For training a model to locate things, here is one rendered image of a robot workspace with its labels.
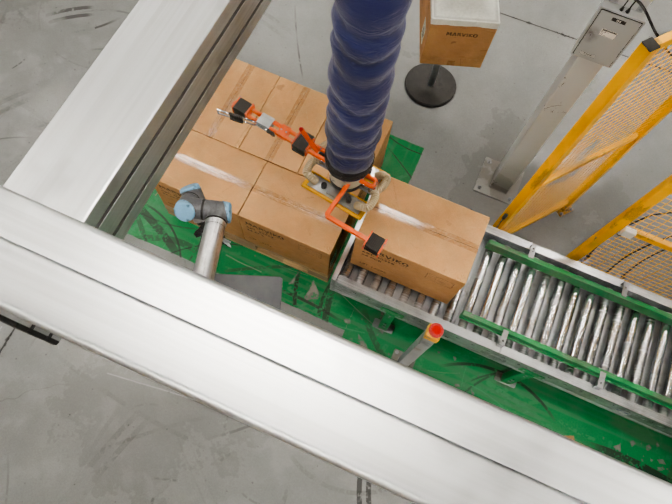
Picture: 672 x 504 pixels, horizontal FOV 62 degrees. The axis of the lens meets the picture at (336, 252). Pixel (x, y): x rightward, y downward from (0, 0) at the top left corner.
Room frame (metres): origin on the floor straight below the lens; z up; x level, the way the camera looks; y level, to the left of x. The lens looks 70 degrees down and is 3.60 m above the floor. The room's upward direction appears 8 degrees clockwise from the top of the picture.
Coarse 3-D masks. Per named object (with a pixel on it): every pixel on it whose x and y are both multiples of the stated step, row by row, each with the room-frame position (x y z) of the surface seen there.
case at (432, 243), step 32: (384, 192) 1.34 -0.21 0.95; (416, 192) 1.36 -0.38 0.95; (384, 224) 1.16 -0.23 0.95; (416, 224) 1.18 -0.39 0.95; (448, 224) 1.21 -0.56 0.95; (480, 224) 1.23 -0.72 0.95; (352, 256) 1.06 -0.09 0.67; (384, 256) 1.01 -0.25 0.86; (416, 256) 1.01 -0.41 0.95; (448, 256) 1.03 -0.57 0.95; (416, 288) 0.95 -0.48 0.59; (448, 288) 0.91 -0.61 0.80
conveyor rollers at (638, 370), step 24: (480, 264) 1.17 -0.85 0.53; (504, 264) 1.19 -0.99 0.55; (552, 264) 1.23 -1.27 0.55; (408, 288) 0.96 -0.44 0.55; (480, 288) 1.02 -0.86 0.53; (528, 288) 1.06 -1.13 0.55; (576, 288) 1.10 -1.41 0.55; (432, 312) 0.84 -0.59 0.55; (480, 312) 0.88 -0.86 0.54; (504, 312) 0.90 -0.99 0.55; (552, 312) 0.94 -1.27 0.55; (600, 312) 0.98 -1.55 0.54; (528, 336) 0.78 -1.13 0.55; (576, 336) 0.82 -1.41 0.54; (600, 336) 0.84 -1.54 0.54; (648, 336) 0.87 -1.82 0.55; (552, 360) 0.66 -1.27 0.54; (624, 360) 0.72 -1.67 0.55; (648, 384) 0.61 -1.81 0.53
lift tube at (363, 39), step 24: (336, 0) 1.22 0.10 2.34; (360, 0) 1.18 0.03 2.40; (384, 0) 1.18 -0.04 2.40; (408, 0) 1.23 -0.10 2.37; (336, 24) 1.22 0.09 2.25; (360, 24) 1.17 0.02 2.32; (384, 24) 1.17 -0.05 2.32; (336, 48) 1.21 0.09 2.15; (360, 48) 1.17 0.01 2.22; (384, 48) 1.18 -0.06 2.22; (336, 72) 1.21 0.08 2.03; (360, 72) 1.17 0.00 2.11; (384, 72) 1.19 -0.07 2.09; (336, 96) 1.20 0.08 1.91; (360, 96) 1.17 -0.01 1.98; (384, 96) 1.21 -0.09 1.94; (336, 120) 1.20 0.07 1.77; (360, 120) 1.17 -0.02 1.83; (336, 144) 1.18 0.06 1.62; (360, 144) 1.17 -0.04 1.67
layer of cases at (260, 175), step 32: (224, 96) 2.06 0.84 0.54; (256, 96) 2.09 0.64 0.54; (288, 96) 2.13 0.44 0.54; (320, 96) 2.16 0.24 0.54; (192, 128) 1.80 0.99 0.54; (224, 128) 1.83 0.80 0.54; (256, 128) 1.86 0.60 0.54; (320, 128) 1.93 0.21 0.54; (384, 128) 1.99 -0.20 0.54; (192, 160) 1.58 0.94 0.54; (224, 160) 1.61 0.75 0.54; (256, 160) 1.64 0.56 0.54; (288, 160) 1.67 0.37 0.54; (160, 192) 1.42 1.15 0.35; (224, 192) 1.39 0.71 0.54; (256, 192) 1.42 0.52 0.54; (288, 192) 1.45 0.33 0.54; (352, 192) 1.51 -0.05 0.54; (256, 224) 1.23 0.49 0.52; (288, 224) 1.25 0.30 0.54; (320, 224) 1.28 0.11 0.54; (288, 256) 1.17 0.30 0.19; (320, 256) 1.11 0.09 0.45
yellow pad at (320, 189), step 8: (320, 176) 1.28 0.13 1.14; (304, 184) 1.22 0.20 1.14; (312, 184) 1.23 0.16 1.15; (320, 184) 1.23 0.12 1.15; (328, 184) 1.24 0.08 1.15; (312, 192) 1.19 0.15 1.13; (320, 192) 1.19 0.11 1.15; (328, 200) 1.16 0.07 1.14; (344, 200) 1.16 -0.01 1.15; (352, 200) 1.17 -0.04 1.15; (360, 200) 1.18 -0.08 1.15; (344, 208) 1.13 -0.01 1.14; (352, 208) 1.13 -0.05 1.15; (360, 216) 1.10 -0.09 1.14
